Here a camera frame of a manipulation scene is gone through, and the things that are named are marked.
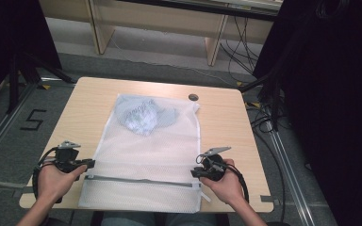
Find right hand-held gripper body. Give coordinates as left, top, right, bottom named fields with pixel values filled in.
left=196, top=146, right=232, bottom=183

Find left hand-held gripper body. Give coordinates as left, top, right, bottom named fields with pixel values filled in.
left=54, top=140, right=82, bottom=174

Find white mesh laundry bag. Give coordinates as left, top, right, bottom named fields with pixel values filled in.
left=77, top=93, right=213, bottom=215

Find person's right hand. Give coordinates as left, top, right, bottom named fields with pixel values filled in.
left=199, top=158, right=247, bottom=207

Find person's left hand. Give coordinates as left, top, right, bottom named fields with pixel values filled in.
left=36, top=163, right=89, bottom=205

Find grey tape strip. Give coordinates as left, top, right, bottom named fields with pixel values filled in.
left=11, top=186, right=35, bottom=199
left=259, top=194, right=281, bottom=207

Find light blue printed garment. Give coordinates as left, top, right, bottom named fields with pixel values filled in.
left=114, top=95, right=181, bottom=137

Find black tripod stand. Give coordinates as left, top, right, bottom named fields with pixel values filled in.
left=239, top=56, right=286, bottom=133
left=5, top=51, right=77, bottom=115

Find black curtain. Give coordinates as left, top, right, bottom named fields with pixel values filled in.
left=0, top=0, right=63, bottom=106
left=252, top=0, right=362, bottom=226

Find light wooden desk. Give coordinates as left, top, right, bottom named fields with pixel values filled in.
left=38, top=0, right=285, bottom=67

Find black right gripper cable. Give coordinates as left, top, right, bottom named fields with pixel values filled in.
left=225, top=162, right=251, bottom=203

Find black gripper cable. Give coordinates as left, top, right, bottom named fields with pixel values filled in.
left=31, top=146, right=60, bottom=202
left=225, top=162, right=251, bottom=203

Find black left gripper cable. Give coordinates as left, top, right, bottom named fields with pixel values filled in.
left=31, top=146, right=60, bottom=202

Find bundle of black floor cables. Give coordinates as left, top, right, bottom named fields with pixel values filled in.
left=244, top=99, right=288, bottom=224

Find metal floor rail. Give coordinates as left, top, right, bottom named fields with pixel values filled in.
left=0, top=82, right=40, bottom=171
left=264, top=118, right=311, bottom=226

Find hanging black cables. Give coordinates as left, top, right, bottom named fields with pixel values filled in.
left=219, top=15, right=262, bottom=76

